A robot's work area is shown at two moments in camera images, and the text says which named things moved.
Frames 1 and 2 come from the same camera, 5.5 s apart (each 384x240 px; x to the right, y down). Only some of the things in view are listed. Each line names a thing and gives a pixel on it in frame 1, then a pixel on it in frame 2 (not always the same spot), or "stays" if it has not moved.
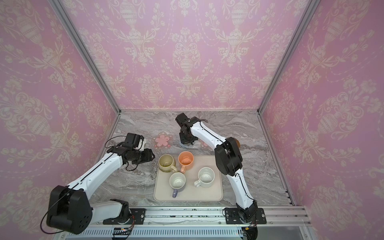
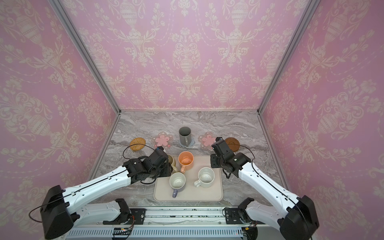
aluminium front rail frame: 282,223 stays
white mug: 206,177 stays
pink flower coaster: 162,141 stays
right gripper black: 186,137 -> 214,160
